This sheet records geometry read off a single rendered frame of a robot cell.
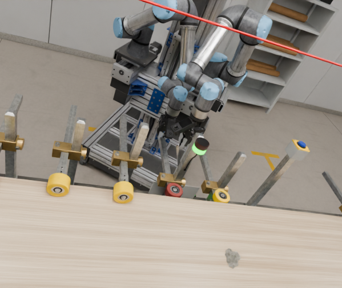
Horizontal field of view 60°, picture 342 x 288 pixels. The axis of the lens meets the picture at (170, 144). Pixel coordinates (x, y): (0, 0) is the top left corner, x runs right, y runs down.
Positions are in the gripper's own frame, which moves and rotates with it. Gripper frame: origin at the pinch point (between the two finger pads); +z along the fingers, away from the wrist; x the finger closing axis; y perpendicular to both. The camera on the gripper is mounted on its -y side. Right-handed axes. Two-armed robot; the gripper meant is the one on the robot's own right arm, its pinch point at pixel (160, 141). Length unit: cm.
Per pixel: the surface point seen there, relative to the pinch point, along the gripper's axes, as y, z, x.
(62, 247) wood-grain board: -73, -9, 45
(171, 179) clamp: -32.8, -5.2, -0.4
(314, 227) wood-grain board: -55, -9, -75
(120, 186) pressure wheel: -49, -16, 27
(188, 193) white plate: -29.4, 7.7, -15.5
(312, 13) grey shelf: 242, -51, -214
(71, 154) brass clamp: -34, -14, 48
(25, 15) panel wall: 231, 52, 121
